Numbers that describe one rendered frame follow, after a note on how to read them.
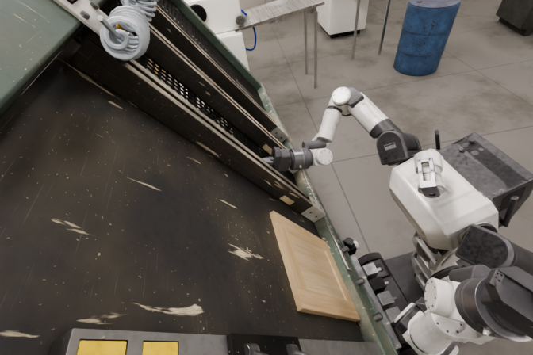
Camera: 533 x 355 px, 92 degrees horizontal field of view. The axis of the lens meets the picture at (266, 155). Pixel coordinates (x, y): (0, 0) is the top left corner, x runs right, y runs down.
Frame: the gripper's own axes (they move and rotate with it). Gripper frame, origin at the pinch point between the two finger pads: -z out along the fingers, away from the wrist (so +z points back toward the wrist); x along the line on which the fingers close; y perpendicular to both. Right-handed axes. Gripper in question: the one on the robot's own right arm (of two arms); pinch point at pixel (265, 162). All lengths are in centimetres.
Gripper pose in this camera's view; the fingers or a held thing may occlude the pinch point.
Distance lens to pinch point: 101.6
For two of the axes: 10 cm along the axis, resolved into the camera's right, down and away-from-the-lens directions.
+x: 1.0, -7.5, -6.6
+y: 2.3, 6.6, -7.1
